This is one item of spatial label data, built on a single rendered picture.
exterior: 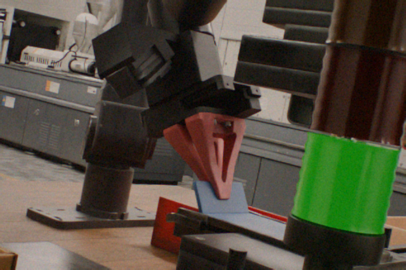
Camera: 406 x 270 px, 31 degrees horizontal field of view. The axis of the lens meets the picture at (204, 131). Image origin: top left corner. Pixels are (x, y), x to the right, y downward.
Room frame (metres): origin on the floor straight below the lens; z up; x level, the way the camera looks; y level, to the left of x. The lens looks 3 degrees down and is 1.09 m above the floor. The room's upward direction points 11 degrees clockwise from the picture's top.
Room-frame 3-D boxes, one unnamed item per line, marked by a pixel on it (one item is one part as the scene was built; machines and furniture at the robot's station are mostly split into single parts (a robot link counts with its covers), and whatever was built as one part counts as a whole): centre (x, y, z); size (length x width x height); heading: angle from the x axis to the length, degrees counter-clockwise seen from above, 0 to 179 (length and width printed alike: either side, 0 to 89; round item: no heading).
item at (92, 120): (0.95, 0.11, 1.00); 0.09 x 0.06 x 0.06; 105
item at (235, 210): (0.62, -0.08, 1.00); 0.15 x 0.07 x 0.03; 51
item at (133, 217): (0.96, 0.11, 0.94); 0.20 x 0.07 x 0.08; 141
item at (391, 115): (0.30, -0.06, 1.10); 0.04 x 0.04 x 0.03
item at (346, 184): (0.30, -0.06, 1.07); 0.04 x 0.04 x 0.03
